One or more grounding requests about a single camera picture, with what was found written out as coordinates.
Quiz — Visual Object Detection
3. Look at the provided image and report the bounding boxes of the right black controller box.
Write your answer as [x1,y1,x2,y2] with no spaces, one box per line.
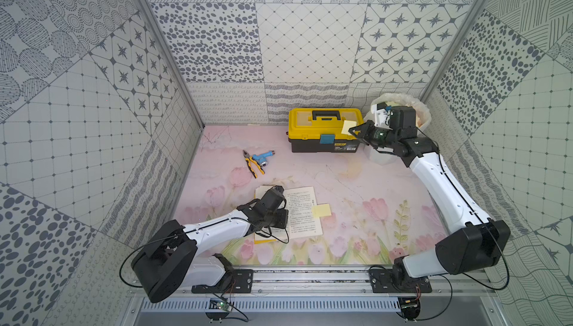
[397,297,421,321]

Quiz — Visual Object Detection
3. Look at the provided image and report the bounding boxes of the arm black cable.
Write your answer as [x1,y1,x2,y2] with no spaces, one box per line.
[118,231,189,289]
[415,128,511,291]

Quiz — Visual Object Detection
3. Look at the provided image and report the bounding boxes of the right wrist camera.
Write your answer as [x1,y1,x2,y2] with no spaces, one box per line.
[370,102,392,128]

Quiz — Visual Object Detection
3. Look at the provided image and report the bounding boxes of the white bin with plastic liner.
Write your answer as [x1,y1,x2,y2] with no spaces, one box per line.
[363,93,432,166]

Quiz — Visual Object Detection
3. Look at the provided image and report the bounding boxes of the yellow handled pliers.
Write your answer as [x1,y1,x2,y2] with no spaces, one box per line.
[243,150,265,179]

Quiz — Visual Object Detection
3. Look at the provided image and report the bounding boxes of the aluminium mounting rail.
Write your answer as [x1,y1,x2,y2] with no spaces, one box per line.
[127,265,497,299]

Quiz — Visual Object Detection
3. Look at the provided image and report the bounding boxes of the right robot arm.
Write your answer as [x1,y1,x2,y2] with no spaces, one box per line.
[343,106,510,283]

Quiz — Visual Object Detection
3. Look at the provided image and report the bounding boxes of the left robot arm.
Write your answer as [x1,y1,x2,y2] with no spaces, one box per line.
[131,186,289,304]

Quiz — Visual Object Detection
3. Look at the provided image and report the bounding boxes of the blue plastic tool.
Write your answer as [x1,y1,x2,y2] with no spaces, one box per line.
[252,151,275,168]

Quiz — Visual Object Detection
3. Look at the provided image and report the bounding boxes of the left green circuit board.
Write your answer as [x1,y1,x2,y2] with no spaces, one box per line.
[205,299,232,322]

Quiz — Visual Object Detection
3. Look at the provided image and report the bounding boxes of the pale yellow sticky note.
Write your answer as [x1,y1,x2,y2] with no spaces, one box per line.
[311,204,332,219]
[341,120,358,136]

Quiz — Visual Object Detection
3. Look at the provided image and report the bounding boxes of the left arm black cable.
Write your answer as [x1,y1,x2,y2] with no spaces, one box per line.
[118,231,189,289]

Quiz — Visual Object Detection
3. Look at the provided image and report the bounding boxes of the yellow black toolbox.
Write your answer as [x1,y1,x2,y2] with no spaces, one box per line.
[287,108,364,153]

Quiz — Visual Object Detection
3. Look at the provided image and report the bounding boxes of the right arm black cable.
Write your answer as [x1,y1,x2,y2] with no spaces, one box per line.
[415,128,511,291]

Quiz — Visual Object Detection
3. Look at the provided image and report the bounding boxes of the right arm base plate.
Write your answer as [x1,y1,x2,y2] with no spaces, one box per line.
[368,267,432,294]

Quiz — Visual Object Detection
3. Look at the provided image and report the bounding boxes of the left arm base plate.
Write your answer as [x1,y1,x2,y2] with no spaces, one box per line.
[191,269,254,294]

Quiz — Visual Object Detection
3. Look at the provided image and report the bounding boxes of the yellow children's book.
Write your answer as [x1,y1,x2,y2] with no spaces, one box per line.
[255,187,323,244]

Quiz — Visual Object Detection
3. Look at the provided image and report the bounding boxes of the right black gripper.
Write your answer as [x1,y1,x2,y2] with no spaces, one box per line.
[349,119,400,149]

